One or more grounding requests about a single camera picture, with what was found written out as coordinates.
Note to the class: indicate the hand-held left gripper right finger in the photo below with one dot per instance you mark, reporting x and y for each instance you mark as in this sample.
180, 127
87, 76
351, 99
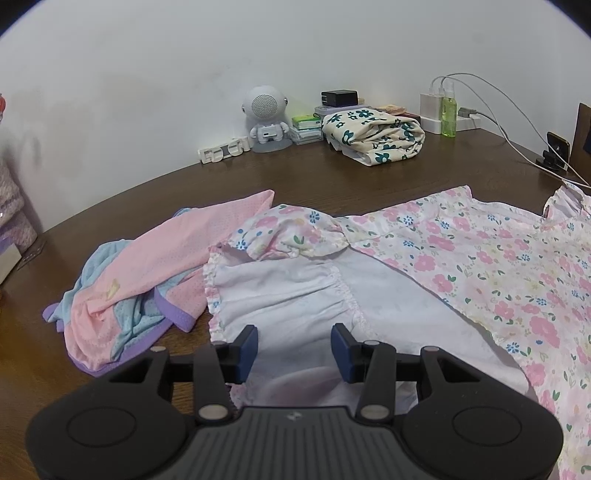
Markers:
340, 356

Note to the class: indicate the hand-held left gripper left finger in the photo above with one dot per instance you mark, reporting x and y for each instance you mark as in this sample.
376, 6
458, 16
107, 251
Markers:
249, 354

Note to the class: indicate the pink floral dress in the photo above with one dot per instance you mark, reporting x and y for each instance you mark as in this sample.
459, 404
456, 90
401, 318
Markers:
461, 258

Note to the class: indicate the pink blue mesh garment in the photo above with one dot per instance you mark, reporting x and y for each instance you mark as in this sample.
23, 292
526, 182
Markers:
152, 258

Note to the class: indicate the white letter ornament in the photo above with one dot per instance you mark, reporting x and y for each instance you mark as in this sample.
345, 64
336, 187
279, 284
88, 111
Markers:
217, 153

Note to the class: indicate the folded cream teal-flower cloth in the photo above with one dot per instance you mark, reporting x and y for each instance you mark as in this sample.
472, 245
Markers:
369, 134

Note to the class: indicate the small dark card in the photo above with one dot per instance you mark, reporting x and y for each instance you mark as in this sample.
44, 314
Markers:
31, 256

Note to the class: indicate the purple flat box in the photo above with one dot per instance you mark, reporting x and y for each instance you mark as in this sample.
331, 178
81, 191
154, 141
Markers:
323, 110

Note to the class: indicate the white robot-shaped speaker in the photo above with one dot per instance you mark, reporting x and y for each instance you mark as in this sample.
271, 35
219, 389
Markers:
264, 106

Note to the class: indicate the dark red box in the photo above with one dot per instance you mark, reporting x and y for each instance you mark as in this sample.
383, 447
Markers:
397, 110

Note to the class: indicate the beige cardboard box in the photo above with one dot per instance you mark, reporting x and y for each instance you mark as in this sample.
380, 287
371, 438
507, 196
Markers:
8, 265

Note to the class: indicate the black charger block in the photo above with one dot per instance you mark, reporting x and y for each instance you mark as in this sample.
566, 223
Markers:
339, 98

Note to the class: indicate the green spray bottle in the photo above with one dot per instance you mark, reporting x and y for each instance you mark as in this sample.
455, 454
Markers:
448, 115

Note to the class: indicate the white power strip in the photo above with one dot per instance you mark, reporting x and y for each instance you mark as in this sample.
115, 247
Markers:
466, 123

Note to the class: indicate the white charger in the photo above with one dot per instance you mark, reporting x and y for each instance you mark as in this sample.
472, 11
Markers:
430, 105

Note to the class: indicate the pink knitted cloth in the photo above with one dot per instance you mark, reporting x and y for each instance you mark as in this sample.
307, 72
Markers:
14, 203

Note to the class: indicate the black phone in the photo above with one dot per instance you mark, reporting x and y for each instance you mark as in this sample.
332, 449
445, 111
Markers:
558, 142

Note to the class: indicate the brown wooden chair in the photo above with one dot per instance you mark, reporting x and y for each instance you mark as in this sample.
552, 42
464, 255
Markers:
582, 134

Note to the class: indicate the red toy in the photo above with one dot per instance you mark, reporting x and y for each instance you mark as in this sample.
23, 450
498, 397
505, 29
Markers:
1, 106

